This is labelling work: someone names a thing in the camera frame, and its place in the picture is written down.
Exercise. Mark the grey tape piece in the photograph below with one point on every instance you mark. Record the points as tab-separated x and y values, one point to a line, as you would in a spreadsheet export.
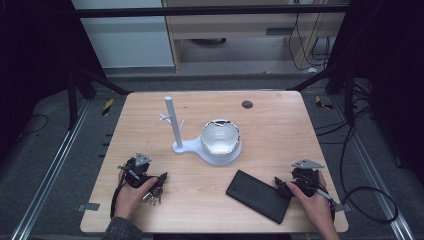
88	207
343	207

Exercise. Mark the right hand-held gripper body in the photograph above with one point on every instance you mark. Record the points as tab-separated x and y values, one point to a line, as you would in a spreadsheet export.
305	178

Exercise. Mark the aluminium floor rail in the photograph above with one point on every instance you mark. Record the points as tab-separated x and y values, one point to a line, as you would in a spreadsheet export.
50	170
376	180

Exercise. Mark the black horizontal frame bar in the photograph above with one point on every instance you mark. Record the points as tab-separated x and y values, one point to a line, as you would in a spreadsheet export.
200	11

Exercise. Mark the yellow black tape strip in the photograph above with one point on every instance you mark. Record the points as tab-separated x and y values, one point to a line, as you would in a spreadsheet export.
322	103
107	107

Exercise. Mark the white cabinet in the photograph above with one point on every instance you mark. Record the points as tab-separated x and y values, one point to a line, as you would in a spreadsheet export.
126	40

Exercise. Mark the black wallet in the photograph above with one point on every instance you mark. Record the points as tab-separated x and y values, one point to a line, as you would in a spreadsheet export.
258	196

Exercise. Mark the black metal stand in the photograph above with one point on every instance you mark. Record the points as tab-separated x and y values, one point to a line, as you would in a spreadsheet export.
71	96
348	93

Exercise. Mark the person's right hand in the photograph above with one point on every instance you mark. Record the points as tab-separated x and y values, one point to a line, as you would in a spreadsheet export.
313	208

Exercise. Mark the person's left hand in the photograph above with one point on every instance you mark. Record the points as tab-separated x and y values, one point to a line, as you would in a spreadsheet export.
131	198

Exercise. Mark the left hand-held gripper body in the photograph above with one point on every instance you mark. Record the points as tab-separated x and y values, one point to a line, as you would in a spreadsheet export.
137	173

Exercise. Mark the white stand with pole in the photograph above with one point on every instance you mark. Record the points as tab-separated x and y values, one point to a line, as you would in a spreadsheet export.
193	146

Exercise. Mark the light wooden desk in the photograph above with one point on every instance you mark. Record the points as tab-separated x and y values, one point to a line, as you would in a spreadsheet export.
233	28

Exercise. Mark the bunch of metal keys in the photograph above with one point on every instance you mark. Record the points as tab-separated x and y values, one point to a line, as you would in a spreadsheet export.
154	196

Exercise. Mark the round grey table grommet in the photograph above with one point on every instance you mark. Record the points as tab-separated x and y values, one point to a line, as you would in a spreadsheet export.
247	104

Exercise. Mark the dark curtain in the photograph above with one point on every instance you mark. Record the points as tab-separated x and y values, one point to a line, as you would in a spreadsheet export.
33	66
390	66

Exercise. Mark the white plug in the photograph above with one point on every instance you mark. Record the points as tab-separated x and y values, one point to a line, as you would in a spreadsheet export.
312	70

